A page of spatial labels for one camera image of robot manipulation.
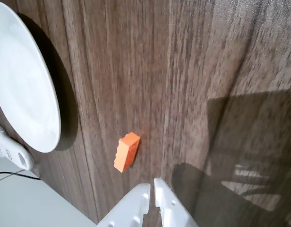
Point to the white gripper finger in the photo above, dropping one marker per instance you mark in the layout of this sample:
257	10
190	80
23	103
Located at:
126	210
170	208

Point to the orange lego block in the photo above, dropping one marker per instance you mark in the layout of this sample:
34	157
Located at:
125	153

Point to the white round plate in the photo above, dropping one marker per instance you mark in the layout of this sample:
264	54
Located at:
22	89

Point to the small white fan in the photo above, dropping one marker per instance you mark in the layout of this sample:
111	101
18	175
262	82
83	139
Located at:
11	151

